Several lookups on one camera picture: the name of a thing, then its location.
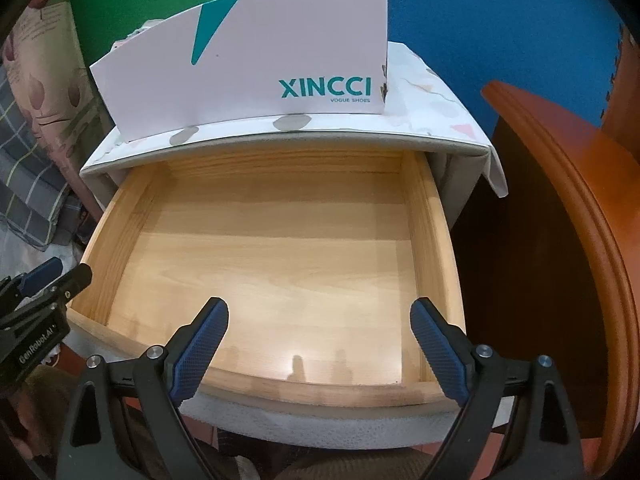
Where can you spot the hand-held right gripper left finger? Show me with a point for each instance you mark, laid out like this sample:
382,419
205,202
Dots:
200,350

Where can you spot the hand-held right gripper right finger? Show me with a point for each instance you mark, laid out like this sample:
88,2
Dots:
440,350

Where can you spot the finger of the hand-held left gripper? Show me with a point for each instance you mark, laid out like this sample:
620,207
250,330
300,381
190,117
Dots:
42,272
75,280

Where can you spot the grey fronted wooden drawer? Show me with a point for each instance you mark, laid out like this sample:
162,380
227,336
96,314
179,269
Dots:
275,260

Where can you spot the white shoe box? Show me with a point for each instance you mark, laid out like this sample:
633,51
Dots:
275,45

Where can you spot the orange wooden bed board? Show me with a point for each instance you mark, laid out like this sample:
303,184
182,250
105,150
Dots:
550,160

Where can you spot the pink floral quilt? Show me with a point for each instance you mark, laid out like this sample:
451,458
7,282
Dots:
55,35

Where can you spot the green foam mat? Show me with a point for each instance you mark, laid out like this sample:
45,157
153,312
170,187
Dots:
125,0

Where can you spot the blue foam mat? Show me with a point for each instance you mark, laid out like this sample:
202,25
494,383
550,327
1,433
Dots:
475,10

